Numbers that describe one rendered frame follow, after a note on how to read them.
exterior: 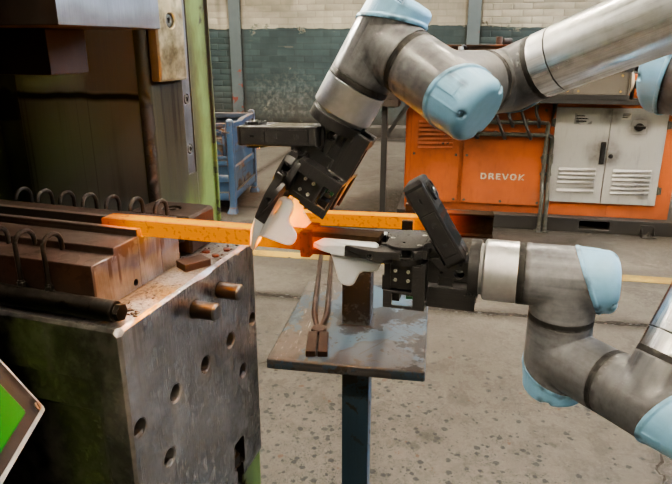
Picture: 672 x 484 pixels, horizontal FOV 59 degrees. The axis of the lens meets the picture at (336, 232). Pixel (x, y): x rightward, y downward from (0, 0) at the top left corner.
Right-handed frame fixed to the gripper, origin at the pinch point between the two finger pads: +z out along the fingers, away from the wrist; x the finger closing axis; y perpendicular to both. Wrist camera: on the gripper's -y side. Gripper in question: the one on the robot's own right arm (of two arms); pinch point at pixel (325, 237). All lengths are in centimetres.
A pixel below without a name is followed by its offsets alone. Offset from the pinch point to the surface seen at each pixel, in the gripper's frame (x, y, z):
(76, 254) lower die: -9.0, 2.5, 32.3
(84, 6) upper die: -7.4, -28.7, 27.1
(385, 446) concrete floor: 90, 101, 11
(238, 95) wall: 718, 48, 374
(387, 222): 30.7, 6.7, -1.4
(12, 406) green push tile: -40.6, 1.5, 11.3
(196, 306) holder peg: 0.2, 12.7, 20.4
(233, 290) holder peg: 7.7, 12.9, 18.2
